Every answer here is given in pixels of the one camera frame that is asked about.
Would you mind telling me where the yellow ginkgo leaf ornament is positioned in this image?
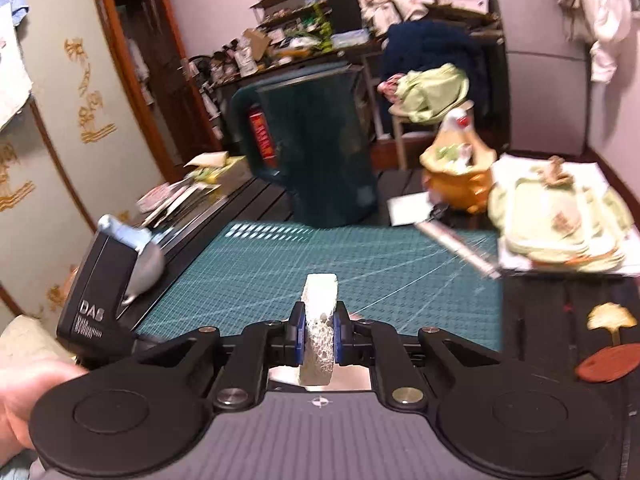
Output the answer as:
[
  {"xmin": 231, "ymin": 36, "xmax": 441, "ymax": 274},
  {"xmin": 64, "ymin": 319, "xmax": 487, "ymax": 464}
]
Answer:
[{"xmin": 586, "ymin": 303, "xmax": 626, "ymax": 346}]

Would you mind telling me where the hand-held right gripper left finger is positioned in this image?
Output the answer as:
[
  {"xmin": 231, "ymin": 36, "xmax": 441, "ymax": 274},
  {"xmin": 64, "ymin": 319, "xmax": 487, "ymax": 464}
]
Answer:
[{"xmin": 141, "ymin": 302, "xmax": 307, "ymax": 412}]

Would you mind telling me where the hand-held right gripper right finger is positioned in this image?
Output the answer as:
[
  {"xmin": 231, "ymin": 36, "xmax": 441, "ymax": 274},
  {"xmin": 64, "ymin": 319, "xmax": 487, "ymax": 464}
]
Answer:
[{"xmin": 331, "ymin": 301, "xmax": 496, "ymax": 408}]

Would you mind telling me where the white towel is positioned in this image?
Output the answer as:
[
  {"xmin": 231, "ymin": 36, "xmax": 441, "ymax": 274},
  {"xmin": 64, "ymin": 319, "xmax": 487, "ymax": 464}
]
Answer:
[{"xmin": 0, "ymin": 5, "xmax": 33, "ymax": 131}]

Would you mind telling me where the stack of books and papers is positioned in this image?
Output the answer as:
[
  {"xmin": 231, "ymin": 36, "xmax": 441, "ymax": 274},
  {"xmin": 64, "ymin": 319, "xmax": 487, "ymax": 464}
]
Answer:
[{"xmin": 137, "ymin": 152, "xmax": 248, "ymax": 228}]

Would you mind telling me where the white round sponge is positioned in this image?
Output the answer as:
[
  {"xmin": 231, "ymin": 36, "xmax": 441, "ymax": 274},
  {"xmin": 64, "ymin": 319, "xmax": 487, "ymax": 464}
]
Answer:
[{"xmin": 299, "ymin": 272, "xmax": 340, "ymax": 387}]

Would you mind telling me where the brown fish-shaped coaster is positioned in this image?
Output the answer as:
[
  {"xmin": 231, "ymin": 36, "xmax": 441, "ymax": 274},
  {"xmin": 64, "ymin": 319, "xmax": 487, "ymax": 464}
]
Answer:
[{"xmin": 575, "ymin": 345, "xmax": 636, "ymax": 385}]

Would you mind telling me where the dark green pitcher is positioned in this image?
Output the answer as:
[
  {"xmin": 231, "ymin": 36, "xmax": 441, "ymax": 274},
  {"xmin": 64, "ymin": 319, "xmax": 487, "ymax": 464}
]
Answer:
[{"xmin": 229, "ymin": 65, "xmax": 379, "ymax": 228}]

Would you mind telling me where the light green cloth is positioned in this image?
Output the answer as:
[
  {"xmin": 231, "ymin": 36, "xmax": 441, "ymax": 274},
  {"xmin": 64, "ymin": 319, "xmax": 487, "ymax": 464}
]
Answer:
[{"xmin": 395, "ymin": 63, "xmax": 471, "ymax": 123}]

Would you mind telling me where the green cutting mat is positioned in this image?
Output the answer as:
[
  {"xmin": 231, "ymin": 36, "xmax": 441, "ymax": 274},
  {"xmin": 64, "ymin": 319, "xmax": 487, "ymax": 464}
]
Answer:
[{"xmin": 136, "ymin": 220, "xmax": 503, "ymax": 353}]

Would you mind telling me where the cluttered shelf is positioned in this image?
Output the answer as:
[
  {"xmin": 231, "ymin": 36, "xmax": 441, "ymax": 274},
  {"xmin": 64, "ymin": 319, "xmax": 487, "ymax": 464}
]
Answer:
[{"xmin": 210, "ymin": 0, "xmax": 371, "ymax": 81}]

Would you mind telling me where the silver pen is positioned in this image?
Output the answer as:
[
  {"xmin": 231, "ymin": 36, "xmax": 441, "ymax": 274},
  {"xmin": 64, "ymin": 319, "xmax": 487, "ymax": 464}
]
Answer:
[{"xmin": 415, "ymin": 220, "xmax": 502, "ymax": 281}]

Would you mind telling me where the white hanging garment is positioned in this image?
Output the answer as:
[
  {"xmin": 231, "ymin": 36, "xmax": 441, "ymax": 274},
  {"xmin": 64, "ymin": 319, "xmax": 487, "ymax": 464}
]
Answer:
[{"xmin": 557, "ymin": 0, "xmax": 633, "ymax": 83}]

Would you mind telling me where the person's left hand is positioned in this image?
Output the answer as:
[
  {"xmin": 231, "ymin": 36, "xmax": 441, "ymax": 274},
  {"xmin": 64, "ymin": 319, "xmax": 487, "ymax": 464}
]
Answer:
[{"xmin": 0, "ymin": 359, "xmax": 90, "ymax": 452}]

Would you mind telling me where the folding screen with gold print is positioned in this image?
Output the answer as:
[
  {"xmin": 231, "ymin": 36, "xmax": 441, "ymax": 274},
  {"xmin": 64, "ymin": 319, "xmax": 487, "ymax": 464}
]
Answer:
[{"xmin": 0, "ymin": 0, "xmax": 171, "ymax": 321}]

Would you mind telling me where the green lunch box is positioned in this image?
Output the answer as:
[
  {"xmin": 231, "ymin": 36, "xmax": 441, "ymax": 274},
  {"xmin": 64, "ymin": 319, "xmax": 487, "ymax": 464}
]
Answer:
[{"xmin": 487, "ymin": 156, "xmax": 636, "ymax": 271}]

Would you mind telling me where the grey refrigerator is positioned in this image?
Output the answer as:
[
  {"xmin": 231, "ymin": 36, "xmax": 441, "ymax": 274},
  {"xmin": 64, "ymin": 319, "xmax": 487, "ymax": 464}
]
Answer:
[{"xmin": 487, "ymin": 0, "xmax": 601, "ymax": 157}]

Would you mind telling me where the navy blue blanket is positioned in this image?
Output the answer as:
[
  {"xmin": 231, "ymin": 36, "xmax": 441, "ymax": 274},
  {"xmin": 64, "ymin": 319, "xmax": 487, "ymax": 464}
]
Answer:
[{"xmin": 380, "ymin": 20, "xmax": 501, "ymax": 111}]

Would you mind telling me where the white paper sheet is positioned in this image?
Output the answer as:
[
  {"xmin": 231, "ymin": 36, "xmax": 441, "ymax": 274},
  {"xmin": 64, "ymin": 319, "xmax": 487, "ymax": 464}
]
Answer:
[{"xmin": 387, "ymin": 192, "xmax": 441, "ymax": 227}]

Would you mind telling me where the red box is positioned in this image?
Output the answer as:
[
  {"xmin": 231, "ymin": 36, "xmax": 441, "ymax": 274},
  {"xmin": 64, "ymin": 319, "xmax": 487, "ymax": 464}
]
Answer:
[{"xmin": 248, "ymin": 110, "xmax": 278, "ymax": 168}]

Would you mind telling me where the white cloth under lunch box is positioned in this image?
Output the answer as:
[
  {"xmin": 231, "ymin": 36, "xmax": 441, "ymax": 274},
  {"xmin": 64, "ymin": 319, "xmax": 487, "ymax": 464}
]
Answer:
[{"xmin": 492, "ymin": 155, "xmax": 640, "ymax": 278}]

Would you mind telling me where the orange cat-shaped teapot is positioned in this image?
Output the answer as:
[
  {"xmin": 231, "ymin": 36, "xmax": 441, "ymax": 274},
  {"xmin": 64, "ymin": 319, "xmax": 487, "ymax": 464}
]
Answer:
[{"xmin": 419, "ymin": 107, "xmax": 496, "ymax": 216}]

